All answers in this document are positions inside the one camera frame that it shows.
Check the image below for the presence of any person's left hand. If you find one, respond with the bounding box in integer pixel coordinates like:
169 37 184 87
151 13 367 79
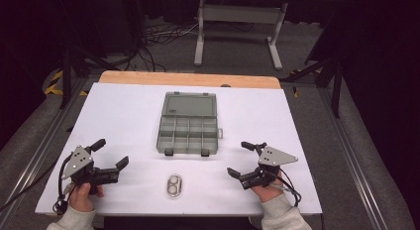
68 182 105 213

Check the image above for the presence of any white metal desk frame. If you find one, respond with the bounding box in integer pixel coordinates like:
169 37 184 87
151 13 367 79
193 0 289 71

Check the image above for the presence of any small clear oval case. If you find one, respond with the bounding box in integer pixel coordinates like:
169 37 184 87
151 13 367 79
165 172 184 198

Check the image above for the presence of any hand-held gripper cable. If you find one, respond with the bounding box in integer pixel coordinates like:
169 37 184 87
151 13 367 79
272 172 302 208
52 154 75 215

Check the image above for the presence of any person's right hand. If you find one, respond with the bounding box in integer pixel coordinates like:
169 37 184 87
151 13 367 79
250 180 285 204

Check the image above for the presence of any yellow black hazard tape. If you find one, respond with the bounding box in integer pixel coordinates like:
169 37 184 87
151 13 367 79
44 69 89 97

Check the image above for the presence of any left hand-held gripper cable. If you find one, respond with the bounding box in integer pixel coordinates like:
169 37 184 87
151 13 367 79
52 154 75 215

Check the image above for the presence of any black tripod stand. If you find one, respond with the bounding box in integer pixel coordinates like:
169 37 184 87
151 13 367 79
282 56 345 119
58 46 112 110

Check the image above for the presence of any grey plastic compartment organizer box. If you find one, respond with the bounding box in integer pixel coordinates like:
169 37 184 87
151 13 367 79
156 90 224 158

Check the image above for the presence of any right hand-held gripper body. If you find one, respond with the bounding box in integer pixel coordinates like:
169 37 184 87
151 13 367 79
238 142 299 190

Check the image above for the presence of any bundle of floor cables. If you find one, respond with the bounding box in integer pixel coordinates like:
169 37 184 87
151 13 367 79
127 20 201 73

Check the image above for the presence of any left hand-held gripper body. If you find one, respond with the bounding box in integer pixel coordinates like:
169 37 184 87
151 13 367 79
61 145 120 195

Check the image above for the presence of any right hand-held gripper cable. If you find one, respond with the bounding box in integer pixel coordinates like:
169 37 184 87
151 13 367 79
272 172 302 208

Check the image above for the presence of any aluminium floor rail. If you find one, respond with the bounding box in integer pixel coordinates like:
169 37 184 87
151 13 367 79
0 78 87 221
318 87 389 230

